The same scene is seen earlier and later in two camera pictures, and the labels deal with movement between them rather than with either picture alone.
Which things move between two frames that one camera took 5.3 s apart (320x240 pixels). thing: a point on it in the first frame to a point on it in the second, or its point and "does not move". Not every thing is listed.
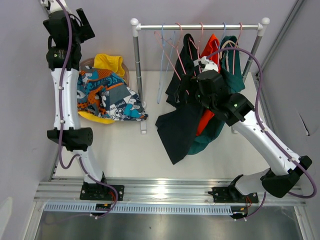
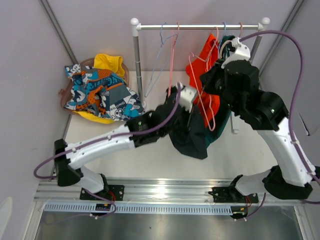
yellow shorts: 109,62 does not move
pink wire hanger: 198,45 to 208,85
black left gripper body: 77,41 to 183,120
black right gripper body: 204,100 to 217,82
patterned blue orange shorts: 105,93 does not move
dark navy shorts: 180,122 to 191,139
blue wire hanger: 158,98 to 157,66
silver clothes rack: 136,27 does not move
